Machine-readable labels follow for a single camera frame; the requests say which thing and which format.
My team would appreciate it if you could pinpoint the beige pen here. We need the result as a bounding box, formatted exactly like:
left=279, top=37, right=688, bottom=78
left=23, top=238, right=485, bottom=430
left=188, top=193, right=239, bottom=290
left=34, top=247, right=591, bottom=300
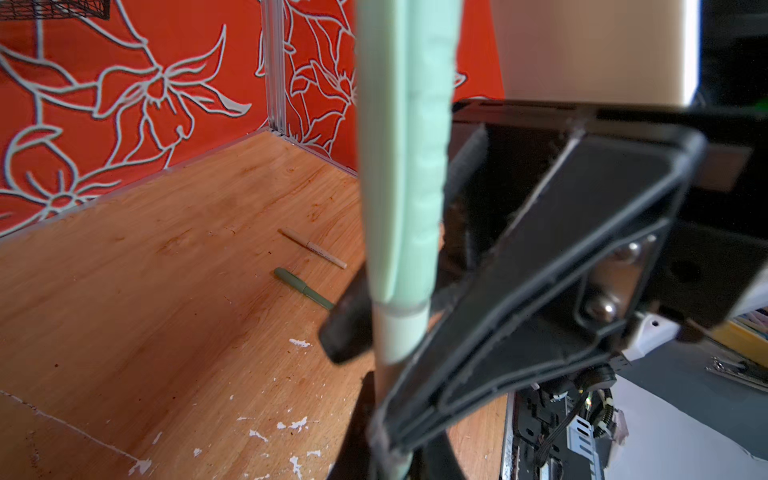
left=279, top=228, right=347, bottom=269

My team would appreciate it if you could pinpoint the metal tool on floor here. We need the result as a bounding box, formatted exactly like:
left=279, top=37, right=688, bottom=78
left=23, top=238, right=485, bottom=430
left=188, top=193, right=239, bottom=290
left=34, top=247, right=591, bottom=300
left=705, top=356, right=767, bottom=393

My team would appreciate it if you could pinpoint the olive green pen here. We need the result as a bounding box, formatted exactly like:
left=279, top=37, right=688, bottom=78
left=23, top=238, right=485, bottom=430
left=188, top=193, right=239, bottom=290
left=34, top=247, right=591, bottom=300
left=367, top=300, right=430, bottom=479

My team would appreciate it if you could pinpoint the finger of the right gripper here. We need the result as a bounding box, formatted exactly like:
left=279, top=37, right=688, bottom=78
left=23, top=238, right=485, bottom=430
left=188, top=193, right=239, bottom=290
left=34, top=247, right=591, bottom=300
left=319, top=124, right=488, bottom=364
left=368, top=125, right=707, bottom=456

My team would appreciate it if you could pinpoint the black wire mesh basket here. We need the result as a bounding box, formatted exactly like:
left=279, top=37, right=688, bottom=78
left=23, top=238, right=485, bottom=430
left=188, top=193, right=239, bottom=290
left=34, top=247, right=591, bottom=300
left=0, top=0, right=111, bottom=21

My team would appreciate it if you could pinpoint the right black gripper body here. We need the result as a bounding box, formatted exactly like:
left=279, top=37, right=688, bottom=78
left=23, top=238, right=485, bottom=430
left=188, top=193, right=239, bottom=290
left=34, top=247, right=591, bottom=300
left=449, top=100, right=767, bottom=327

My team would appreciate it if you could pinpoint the green pen cap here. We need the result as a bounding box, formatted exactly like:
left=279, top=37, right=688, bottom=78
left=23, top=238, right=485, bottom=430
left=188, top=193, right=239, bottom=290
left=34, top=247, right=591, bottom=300
left=353, top=0, right=464, bottom=313

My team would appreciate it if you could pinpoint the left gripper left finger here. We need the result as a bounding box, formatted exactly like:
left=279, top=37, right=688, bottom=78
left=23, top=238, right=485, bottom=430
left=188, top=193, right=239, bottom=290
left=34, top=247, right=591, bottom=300
left=327, top=372, right=377, bottom=480

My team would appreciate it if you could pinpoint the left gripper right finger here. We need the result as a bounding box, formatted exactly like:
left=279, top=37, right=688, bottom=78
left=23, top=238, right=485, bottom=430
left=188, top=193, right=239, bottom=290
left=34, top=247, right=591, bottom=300
left=416, top=432, right=466, bottom=480

